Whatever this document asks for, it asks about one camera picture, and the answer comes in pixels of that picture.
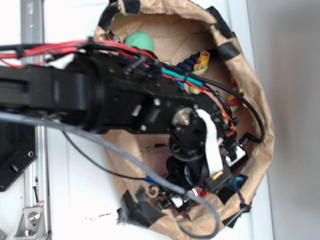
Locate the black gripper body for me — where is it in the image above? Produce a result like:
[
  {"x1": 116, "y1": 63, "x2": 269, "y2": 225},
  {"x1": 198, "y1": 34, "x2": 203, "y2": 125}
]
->
[{"x1": 156, "y1": 107, "x2": 249, "y2": 204}]

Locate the yellow rubber duck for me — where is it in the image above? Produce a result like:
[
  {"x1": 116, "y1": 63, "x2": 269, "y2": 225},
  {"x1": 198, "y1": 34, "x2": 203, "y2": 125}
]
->
[{"x1": 197, "y1": 189, "x2": 208, "y2": 200}]

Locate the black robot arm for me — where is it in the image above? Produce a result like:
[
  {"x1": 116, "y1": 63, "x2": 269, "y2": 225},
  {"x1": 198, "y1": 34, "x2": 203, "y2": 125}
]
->
[{"x1": 0, "y1": 40, "x2": 248, "y2": 203}]

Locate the brown paper bag bin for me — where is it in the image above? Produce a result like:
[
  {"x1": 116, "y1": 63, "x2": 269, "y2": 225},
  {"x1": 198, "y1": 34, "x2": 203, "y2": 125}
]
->
[{"x1": 94, "y1": 0, "x2": 275, "y2": 240}]

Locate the green rubber ball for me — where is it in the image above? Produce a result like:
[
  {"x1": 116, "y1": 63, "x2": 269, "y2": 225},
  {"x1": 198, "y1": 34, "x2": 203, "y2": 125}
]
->
[{"x1": 124, "y1": 31, "x2": 155, "y2": 52}]

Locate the multicolour rope ring toy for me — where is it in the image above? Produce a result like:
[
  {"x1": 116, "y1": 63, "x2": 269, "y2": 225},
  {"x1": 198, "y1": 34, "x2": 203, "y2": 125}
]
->
[{"x1": 192, "y1": 51, "x2": 243, "y2": 113}]

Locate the thin black cable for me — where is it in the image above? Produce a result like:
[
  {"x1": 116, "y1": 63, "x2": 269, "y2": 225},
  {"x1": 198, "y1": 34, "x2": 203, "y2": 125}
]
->
[{"x1": 62, "y1": 131, "x2": 147, "y2": 181}]

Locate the navy blue rope toy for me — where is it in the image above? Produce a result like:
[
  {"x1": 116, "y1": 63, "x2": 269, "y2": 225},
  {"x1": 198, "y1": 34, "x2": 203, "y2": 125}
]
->
[{"x1": 176, "y1": 47, "x2": 219, "y2": 73}]

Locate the grey braided cable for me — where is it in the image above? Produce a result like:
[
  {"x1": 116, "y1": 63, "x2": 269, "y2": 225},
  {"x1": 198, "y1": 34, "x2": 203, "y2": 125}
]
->
[{"x1": 0, "y1": 111, "x2": 221, "y2": 238}]

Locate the aluminium rail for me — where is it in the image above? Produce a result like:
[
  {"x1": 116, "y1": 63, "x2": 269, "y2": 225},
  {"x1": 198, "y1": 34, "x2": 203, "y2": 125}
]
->
[{"x1": 20, "y1": 0, "x2": 52, "y2": 240}]

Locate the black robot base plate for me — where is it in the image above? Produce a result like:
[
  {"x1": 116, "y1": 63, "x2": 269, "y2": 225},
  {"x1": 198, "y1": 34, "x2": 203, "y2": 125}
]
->
[{"x1": 0, "y1": 121, "x2": 37, "y2": 192}]

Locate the metal corner bracket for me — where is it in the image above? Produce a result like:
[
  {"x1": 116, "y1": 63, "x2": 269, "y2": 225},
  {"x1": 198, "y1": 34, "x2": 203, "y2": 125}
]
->
[{"x1": 14, "y1": 206, "x2": 46, "y2": 240}]

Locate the red and black wire bundle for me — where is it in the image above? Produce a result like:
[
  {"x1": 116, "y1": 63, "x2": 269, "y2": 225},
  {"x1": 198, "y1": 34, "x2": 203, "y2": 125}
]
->
[{"x1": 0, "y1": 37, "x2": 266, "y2": 145}]

